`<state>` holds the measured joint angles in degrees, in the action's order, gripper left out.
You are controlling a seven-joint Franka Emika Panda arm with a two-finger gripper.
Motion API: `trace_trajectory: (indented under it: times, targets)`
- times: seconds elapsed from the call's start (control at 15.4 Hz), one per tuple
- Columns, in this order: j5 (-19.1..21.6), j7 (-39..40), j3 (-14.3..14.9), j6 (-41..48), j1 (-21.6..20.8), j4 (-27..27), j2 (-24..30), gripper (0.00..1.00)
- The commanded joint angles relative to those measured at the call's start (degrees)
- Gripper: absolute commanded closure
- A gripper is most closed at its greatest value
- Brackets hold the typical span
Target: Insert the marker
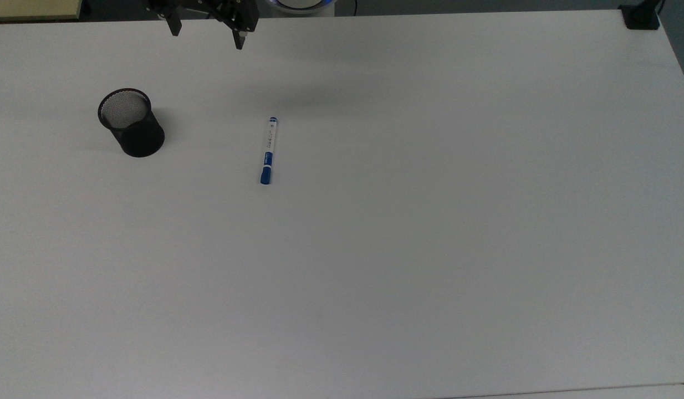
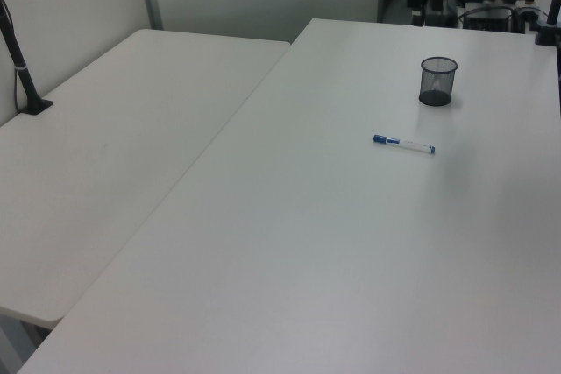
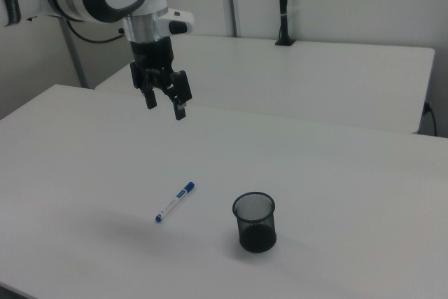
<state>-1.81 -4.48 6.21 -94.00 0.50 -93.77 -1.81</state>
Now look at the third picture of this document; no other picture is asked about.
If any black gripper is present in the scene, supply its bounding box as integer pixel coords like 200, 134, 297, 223
129, 36, 193, 121

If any white marker with blue cap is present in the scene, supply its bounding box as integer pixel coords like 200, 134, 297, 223
154, 181, 196, 223

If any white side table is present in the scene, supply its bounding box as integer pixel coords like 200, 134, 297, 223
94, 34, 436, 134

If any black mesh pen cup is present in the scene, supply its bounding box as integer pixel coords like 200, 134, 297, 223
232, 192, 277, 253

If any black cable on robot arm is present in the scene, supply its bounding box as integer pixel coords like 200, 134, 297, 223
65, 19, 127, 44

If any black velcro strap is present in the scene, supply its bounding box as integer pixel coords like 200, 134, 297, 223
0, 0, 23, 28

